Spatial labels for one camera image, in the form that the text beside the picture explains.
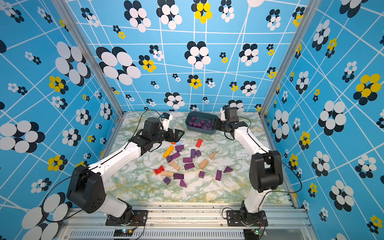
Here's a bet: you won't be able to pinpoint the red brick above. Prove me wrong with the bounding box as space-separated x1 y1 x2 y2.
196 139 203 148

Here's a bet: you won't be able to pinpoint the red arch block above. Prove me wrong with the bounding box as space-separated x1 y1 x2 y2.
154 165 165 175

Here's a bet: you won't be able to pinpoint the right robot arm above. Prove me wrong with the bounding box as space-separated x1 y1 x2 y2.
214 118 284 226

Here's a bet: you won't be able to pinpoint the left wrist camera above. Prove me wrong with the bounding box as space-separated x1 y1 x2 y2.
161 113 173 124

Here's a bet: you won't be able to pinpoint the aluminium rail frame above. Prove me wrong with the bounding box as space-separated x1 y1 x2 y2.
57 203 317 240

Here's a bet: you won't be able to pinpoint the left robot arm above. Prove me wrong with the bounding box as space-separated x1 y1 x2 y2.
67 117 185 225

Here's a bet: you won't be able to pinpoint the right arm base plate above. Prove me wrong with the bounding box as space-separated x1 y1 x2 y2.
226 209 269 227

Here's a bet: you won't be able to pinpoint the natural wood brick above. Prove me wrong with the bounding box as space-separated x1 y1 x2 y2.
199 159 209 170
170 161 181 171
161 171 174 177

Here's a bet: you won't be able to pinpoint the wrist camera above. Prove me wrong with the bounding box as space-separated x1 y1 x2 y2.
221 105 239 123
161 113 173 124

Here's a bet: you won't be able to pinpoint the yellow brick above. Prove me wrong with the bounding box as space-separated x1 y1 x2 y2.
163 146 174 158

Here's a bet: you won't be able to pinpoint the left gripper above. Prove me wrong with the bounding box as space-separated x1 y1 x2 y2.
152 126 185 145

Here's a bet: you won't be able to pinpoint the purple triangle block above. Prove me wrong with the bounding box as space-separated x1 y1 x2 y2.
223 166 233 173
180 179 187 188

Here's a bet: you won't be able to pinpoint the natural wood wedge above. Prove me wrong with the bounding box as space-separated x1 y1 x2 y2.
210 152 217 160

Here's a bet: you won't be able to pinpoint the teal storage bin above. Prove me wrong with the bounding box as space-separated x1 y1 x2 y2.
185 111 218 135

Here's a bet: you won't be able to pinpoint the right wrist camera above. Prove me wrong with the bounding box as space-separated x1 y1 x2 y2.
221 105 239 123

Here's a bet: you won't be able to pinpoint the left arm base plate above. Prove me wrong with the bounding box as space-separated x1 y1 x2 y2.
106 210 149 227

